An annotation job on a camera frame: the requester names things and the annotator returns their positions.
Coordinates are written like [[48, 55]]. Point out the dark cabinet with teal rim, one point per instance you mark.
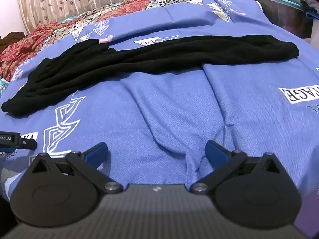
[[279, 10]]

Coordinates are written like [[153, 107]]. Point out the pile of clothes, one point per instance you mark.
[[311, 0]]

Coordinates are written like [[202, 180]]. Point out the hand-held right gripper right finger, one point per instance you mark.
[[216, 153]]

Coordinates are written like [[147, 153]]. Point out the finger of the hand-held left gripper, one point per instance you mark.
[[29, 145]]

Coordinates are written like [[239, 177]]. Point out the purple cloth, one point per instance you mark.
[[309, 219]]

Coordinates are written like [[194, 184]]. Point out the brown wooden headboard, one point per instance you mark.
[[10, 41]]

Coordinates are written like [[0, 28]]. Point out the red patterned quilt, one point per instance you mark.
[[37, 37]]

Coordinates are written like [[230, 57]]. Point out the blue printed blanket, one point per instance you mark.
[[174, 109]]

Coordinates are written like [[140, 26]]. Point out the black pants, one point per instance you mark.
[[149, 57]]

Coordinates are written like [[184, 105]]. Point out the teal patterned cloth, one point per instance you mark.
[[3, 87]]

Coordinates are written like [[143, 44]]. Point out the beige leaf print curtain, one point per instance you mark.
[[74, 0]]

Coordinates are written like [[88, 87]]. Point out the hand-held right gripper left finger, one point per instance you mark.
[[97, 153]]

